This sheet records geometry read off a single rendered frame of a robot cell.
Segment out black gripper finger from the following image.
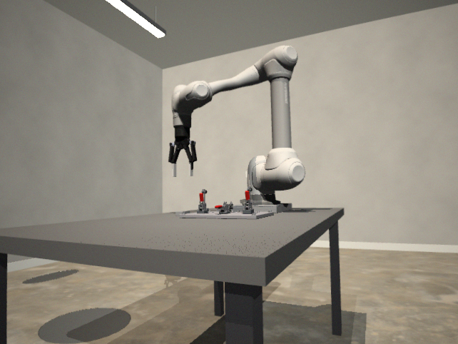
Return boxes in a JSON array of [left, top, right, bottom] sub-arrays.
[[182, 141, 197, 176], [168, 142, 181, 177]]

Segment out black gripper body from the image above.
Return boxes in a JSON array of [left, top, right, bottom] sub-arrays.
[[174, 126, 190, 149]]

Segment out red-handled toggle clamp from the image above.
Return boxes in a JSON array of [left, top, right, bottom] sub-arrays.
[[215, 201, 233, 214]]

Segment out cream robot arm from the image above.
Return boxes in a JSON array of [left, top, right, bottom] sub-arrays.
[[172, 46, 305, 205]]

